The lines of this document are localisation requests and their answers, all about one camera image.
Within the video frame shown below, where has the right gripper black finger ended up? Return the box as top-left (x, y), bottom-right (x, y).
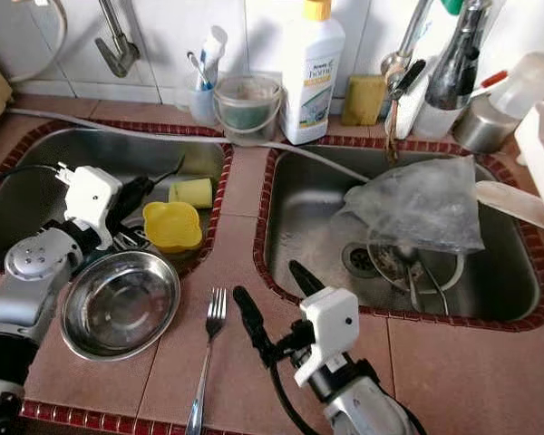
top-left (230, 285), bottom-right (279, 369)
top-left (287, 259), bottom-right (329, 302)

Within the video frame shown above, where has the steel fork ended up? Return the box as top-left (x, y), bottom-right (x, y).
top-left (186, 288), bottom-right (228, 435)

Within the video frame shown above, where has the shallow steel bowl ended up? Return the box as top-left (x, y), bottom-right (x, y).
top-left (61, 251), bottom-right (180, 362)

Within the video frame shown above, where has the pale yellow sponge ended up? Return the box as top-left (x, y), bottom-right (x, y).
top-left (168, 177), bottom-right (214, 209)

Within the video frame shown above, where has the steel sink basin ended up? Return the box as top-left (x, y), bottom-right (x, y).
top-left (0, 122), bottom-right (232, 277)
top-left (254, 140), bottom-right (544, 332)

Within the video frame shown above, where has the clear plastic bag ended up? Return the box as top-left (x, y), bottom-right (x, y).
top-left (335, 156), bottom-right (486, 255)

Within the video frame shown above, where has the small clear plastic bucket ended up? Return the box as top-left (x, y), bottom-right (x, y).
top-left (213, 74), bottom-right (285, 144)

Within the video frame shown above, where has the blue toothbrush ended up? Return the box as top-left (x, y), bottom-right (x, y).
top-left (188, 52), bottom-right (209, 92)

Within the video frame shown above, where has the white rimmed bowl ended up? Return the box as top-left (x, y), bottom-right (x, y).
top-left (367, 243), bottom-right (465, 295)

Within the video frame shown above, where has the white toothpaste tube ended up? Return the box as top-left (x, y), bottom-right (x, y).
top-left (204, 25), bottom-right (229, 92)

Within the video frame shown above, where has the thin white tube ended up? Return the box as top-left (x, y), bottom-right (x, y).
top-left (27, 0), bottom-right (69, 84)

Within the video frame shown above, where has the mustard yellow sponge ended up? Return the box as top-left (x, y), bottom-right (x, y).
top-left (340, 74), bottom-right (386, 126)

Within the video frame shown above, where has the white detergent bottle yellow cap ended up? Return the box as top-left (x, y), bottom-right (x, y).
top-left (279, 0), bottom-right (345, 146)

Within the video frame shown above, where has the white utensil cup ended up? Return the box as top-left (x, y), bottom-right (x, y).
top-left (413, 95), bottom-right (463, 139)

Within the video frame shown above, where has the cream drain spout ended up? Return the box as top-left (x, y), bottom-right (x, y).
top-left (474, 179), bottom-right (544, 235)

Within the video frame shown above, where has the steel cup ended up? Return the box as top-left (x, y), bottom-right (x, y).
top-left (453, 95), bottom-right (520, 155)

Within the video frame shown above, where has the chrome gooseneck faucet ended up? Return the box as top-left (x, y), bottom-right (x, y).
top-left (379, 0), bottom-right (491, 114)

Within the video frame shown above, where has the white bottle green cap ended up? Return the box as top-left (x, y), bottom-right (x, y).
top-left (394, 0), bottom-right (474, 141)

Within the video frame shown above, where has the red white brush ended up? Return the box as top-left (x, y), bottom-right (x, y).
top-left (479, 71), bottom-right (510, 92)

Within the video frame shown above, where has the clear plastic jug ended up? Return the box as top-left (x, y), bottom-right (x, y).
top-left (488, 52), bottom-right (544, 119)

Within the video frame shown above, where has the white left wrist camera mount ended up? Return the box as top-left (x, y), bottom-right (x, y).
top-left (56, 163), bottom-right (123, 235)

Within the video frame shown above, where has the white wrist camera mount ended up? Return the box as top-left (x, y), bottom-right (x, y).
top-left (295, 288), bottom-right (361, 386)
top-left (56, 163), bottom-right (123, 235)

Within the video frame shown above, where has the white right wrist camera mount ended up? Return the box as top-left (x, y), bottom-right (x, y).
top-left (295, 288), bottom-right (361, 386)

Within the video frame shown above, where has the white hose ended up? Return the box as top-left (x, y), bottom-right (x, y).
top-left (7, 107), bottom-right (373, 187)

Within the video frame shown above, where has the steel wall tap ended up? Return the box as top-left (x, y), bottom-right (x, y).
top-left (95, 0), bottom-right (139, 80)

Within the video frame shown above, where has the brown braided cord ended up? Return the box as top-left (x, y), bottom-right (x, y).
top-left (385, 77), bottom-right (404, 164)

